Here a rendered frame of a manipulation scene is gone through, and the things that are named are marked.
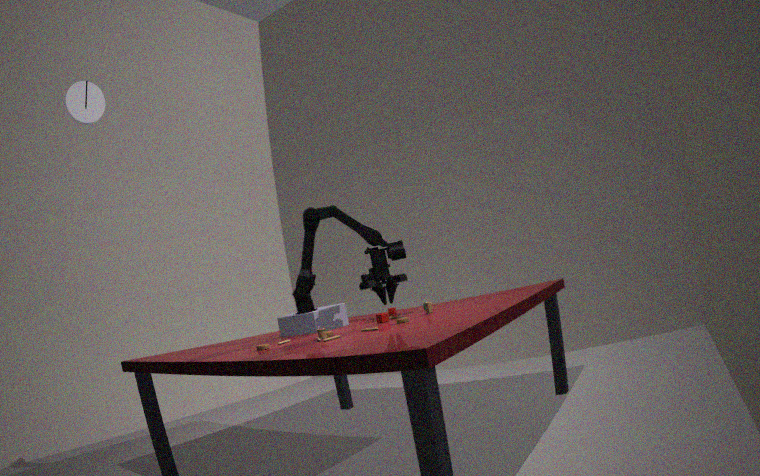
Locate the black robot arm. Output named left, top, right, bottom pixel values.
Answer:
left=293, top=205, right=406, bottom=314

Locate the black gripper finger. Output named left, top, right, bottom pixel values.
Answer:
left=371, top=287, right=387, bottom=305
left=385, top=284, right=399, bottom=304

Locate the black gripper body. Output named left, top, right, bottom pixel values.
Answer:
left=359, top=262, right=408, bottom=291

